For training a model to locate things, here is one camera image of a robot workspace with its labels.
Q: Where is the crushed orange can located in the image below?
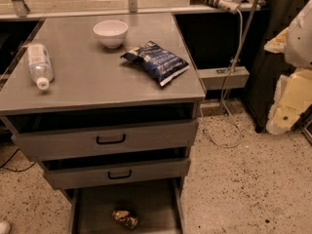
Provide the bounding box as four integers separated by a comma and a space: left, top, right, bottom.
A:
112, 210, 138, 230

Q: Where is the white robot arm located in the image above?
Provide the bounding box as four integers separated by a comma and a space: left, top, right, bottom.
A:
264, 0, 312, 135

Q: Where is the middle grey drawer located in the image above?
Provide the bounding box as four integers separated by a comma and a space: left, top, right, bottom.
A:
44, 158, 190, 189

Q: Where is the grey drawer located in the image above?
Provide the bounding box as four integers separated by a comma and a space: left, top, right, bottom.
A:
68, 178, 186, 234
13, 120, 198, 161
44, 158, 190, 189

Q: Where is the bottom grey drawer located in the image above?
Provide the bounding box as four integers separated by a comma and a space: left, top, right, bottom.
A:
68, 178, 186, 234

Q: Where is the grey drawer cabinet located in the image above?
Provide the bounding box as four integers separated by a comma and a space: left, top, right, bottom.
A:
0, 12, 207, 234

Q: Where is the top grey drawer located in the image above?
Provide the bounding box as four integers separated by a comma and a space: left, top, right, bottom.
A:
13, 120, 198, 161

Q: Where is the dark cabinet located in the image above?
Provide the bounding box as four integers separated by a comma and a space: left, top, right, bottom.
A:
242, 0, 309, 133

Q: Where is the white plug adapter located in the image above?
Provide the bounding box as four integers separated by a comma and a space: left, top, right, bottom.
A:
217, 0, 239, 15

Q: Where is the blue chip bag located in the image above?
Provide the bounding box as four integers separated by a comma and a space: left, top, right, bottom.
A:
122, 40, 189, 87

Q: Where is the white ceramic bowl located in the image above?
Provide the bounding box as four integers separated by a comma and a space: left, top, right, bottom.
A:
93, 19, 129, 49

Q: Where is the clear plastic water bottle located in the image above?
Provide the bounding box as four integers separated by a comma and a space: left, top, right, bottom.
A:
27, 43, 54, 91

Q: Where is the white shoe tip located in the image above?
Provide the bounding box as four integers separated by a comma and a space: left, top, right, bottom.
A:
0, 220, 11, 234

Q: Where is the grey metal bracket box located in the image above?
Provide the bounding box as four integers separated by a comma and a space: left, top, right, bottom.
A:
198, 66, 250, 91

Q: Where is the black floor cable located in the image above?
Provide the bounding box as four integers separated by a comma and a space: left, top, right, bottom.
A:
0, 148, 37, 174

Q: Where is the metal shelf rail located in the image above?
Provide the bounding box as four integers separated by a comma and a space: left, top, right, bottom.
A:
0, 0, 267, 21

